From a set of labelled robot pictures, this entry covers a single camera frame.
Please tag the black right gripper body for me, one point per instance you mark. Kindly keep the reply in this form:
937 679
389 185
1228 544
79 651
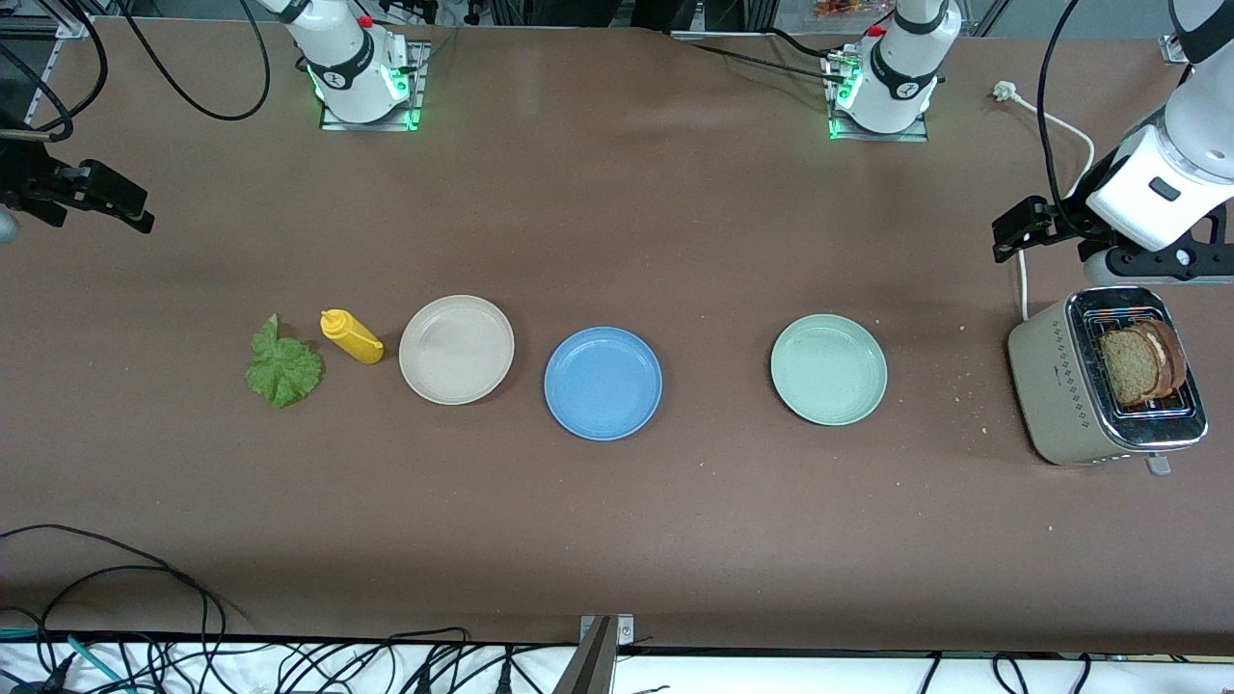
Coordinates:
21 175

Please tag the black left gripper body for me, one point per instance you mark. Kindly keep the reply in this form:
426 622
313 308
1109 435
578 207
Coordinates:
1072 220

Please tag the brown bread slice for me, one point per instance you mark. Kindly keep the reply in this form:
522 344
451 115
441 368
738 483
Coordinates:
1128 371
1174 352

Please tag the green lettuce leaf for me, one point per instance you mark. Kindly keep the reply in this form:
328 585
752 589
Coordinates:
284 371

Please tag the yellow mustard squeeze bottle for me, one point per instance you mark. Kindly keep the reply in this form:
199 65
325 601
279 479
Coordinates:
355 339

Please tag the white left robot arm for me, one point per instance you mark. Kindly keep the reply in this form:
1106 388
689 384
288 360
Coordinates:
901 67

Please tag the pale green round plate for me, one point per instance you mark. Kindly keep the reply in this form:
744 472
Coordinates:
829 370

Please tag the beige round plate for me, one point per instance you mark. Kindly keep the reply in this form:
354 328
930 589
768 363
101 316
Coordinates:
456 350

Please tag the blue round plate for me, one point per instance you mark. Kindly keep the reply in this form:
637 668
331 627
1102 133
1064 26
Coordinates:
603 384

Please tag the beige chrome toaster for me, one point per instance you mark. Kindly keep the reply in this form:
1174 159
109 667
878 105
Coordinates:
1056 386

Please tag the orange snack packet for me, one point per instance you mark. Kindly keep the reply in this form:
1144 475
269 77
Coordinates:
844 8

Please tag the aluminium frame profile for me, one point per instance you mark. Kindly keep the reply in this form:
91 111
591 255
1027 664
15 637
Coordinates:
1173 48
67 27

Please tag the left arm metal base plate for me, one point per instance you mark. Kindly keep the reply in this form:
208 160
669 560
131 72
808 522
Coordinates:
877 137

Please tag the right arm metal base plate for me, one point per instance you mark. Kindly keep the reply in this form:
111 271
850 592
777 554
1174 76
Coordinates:
371 125

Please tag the metal table edge bracket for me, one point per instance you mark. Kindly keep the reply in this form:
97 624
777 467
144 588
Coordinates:
598 655

